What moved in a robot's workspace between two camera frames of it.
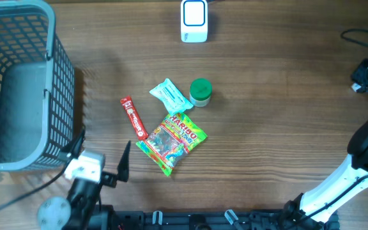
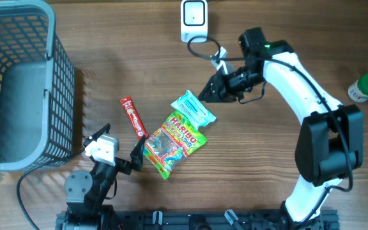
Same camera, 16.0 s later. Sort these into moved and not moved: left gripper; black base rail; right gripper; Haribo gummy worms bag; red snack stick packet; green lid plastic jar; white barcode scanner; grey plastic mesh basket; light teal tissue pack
Moved: green lid plastic jar; left gripper; right gripper; light teal tissue pack
Not moved: black base rail; Haribo gummy worms bag; grey plastic mesh basket; white barcode scanner; red snack stick packet
